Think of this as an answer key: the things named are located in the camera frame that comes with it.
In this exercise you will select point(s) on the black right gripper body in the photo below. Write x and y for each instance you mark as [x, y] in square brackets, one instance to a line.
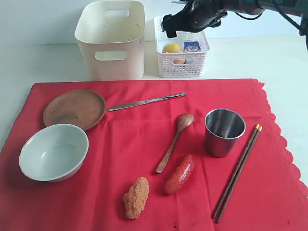
[198, 15]

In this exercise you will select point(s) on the yellow lemon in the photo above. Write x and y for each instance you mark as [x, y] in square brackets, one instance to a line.
[172, 48]

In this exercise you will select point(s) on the blue white milk carton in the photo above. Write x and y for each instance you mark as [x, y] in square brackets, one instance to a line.
[191, 46]

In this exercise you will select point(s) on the brown egg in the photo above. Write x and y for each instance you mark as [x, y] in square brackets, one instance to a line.
[179, 61]

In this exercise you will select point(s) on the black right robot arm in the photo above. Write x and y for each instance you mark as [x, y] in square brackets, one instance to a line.
[294, 11]

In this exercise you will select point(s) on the white perforated plastic basket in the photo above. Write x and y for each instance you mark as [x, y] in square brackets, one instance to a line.
[195, 62]

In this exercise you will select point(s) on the cream plastic tub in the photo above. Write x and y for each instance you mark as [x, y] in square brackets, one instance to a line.
[110, 36]

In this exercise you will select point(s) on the stainless steel table knife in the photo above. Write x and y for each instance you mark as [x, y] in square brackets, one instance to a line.
[138, 103]

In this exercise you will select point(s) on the brown wooden spoon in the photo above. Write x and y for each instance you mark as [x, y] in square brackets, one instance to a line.
[182, 122]

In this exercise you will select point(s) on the stainless steel cup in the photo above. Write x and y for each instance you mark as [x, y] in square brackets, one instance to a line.
[223, 128]

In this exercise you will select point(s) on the brown wooden plate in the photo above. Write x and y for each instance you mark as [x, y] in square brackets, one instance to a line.
[82, 108]

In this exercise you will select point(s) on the red tablecloth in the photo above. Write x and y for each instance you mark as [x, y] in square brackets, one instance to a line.
[130, 143]

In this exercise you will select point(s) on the right dark wooden chopstick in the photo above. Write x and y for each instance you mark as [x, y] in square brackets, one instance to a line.
[241, 168]

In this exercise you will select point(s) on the red sausage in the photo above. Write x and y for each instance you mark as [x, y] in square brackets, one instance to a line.
[180, 175]

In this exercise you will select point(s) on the pale green ceramic bowl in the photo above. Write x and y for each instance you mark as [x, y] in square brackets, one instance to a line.
[55, 153]

